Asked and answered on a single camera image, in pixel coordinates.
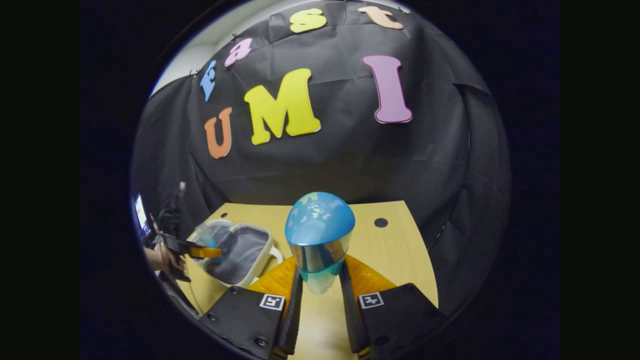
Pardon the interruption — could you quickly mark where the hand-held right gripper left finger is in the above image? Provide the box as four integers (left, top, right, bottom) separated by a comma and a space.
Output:
199, 255, 305, 360

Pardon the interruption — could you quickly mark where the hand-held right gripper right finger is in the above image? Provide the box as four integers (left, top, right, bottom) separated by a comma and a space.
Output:
338, 253, 449, 360

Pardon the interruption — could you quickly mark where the white hard-shell suitcase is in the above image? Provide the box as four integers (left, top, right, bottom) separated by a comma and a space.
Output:
192, 219, 284, 289

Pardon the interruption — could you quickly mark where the blue capped skincare bottle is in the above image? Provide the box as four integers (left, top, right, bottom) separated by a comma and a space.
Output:
284, 191, 357, 296

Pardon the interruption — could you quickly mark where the computer monitor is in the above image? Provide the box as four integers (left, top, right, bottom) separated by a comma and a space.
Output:
133, 194, 152, 237

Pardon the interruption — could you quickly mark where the black backdrop cloth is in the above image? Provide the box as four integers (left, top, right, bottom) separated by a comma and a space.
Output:
131, 0, 512, 321

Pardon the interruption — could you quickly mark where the row of black cloth clips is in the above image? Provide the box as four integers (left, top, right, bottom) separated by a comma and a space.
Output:
189, 32, 239, 78

